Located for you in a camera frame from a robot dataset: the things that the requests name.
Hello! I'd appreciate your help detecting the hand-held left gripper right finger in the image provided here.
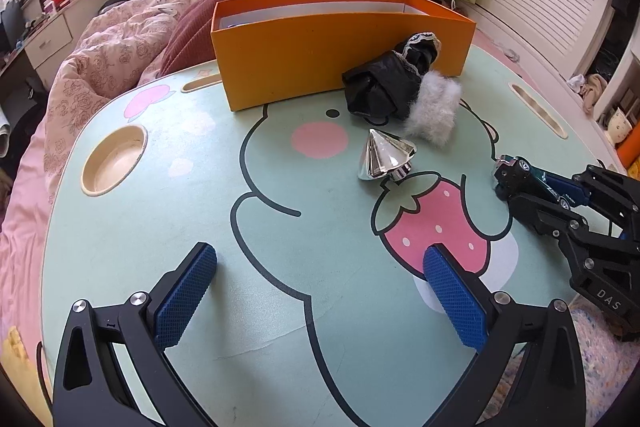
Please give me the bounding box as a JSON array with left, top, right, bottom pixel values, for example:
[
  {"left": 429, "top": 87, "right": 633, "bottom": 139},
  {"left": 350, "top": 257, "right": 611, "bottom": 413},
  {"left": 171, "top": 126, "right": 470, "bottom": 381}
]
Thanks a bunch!
[{"left": 422, "top": 243, "right": 587, "bottom": 427}]

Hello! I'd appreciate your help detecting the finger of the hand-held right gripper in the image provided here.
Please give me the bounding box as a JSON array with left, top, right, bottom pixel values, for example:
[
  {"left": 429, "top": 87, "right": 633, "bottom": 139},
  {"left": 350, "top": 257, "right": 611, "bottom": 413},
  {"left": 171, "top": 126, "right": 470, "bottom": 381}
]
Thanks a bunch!
[
  {"left": 509, "top": 191, "right": 592, "bottom": 254},
  {"left": 571, "top": 163, "right": 640, "bottom": 241}
]

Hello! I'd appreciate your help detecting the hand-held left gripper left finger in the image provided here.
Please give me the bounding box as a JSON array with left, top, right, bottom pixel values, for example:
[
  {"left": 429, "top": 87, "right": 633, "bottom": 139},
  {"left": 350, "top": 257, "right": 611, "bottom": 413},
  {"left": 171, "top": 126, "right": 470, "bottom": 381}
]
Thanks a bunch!
[{"left": 52, "top": 242, "right": 219, "bottom": 427}]

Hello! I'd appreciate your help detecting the blue toy car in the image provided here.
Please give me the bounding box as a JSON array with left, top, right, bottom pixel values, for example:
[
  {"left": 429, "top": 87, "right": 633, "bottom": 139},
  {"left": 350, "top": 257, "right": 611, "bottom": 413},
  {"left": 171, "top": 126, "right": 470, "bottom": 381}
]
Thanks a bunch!
[{"left": 491, "top": 153, "right": 587, "bottom": 214}]

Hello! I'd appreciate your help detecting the grey fur piece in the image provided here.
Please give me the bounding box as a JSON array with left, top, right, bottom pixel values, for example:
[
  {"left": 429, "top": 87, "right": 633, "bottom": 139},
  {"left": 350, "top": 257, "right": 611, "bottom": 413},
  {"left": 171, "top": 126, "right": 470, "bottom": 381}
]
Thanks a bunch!
[{"left": 403, "top": 71, "right": 464, "bottom": 151}]

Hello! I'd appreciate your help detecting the silver cone spinning top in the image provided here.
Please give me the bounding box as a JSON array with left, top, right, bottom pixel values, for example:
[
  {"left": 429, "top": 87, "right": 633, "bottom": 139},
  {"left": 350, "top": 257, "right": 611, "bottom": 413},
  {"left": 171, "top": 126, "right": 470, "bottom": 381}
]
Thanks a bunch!
[{"left": 356, "top": 127, "right": 418, "bottom": 184}]

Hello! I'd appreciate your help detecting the black umbrella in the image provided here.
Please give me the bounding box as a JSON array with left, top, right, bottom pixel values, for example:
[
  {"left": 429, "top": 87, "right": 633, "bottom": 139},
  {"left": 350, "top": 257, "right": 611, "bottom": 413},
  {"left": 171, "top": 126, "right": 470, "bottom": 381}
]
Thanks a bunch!
[{"left": 341, "top": 31, "right": 444, "bottom": 121}]

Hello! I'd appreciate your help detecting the orange cardboard box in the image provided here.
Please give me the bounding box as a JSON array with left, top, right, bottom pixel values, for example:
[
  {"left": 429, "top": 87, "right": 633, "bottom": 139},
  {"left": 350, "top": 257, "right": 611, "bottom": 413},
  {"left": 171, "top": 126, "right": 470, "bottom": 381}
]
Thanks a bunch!
[{"left": 209, "top": 0, "right": 477, "bottom": 112}]

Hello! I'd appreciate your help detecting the green cartoon desktop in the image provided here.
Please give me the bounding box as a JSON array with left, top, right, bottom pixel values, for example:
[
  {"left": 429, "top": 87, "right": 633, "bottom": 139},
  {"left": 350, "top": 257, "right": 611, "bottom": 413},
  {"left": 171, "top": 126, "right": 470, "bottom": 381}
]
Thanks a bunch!
[{"left": 41, "top": 41, "right": 632, "bottom": 427}]

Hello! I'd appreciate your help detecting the orange bottle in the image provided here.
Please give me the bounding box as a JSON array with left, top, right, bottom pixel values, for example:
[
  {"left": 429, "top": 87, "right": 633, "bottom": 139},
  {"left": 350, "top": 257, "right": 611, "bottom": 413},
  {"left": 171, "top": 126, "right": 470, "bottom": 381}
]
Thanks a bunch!
[{"left": 616, "top": 131, "right": 640, "bottom": 168}]

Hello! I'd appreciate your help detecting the white patterned cup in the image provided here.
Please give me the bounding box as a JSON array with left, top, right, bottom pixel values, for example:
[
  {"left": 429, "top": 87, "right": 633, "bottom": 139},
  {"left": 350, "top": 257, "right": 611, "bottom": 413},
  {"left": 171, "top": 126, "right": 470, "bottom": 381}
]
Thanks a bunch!
[{"left": 601, "top": 106, "right": 629, "bottom": 144}]

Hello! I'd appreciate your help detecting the cream cloth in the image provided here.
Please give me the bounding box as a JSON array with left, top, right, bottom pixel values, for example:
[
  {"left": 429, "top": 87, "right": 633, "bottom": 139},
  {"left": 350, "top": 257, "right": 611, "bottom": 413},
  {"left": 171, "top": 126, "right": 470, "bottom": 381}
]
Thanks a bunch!
[{"left": 579, "top": 73, "right": 609, "bottom": 111}]

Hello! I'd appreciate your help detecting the yellow cloth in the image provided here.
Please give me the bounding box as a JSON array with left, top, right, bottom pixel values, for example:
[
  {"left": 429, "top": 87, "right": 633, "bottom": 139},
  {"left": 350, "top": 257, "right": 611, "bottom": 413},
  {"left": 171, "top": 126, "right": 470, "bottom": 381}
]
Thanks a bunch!
[{"left": 0, "top": 326, "right": 52, "bottom": 427}]

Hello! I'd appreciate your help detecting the pink floral quilt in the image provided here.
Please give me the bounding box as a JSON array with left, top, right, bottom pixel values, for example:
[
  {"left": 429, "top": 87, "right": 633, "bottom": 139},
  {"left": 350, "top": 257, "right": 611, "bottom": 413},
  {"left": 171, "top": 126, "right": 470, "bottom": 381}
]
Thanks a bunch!
[{"left": 41, "top": 0, "right": 252, "bottom": 188}]

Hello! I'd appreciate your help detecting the white drawer cabinet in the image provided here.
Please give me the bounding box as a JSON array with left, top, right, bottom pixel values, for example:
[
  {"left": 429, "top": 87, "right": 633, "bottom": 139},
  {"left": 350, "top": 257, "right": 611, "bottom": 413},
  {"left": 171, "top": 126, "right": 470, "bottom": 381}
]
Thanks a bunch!
[{"left": 24, "top": 13, "right": 77, "bottom": 81}]

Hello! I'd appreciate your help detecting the black monitor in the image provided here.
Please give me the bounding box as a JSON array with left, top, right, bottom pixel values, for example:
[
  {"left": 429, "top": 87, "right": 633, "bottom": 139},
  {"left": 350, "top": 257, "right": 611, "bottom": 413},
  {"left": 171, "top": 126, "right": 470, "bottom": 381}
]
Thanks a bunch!
[{"left": 0, "top": 1, "right": 27, "bottom": 44}]

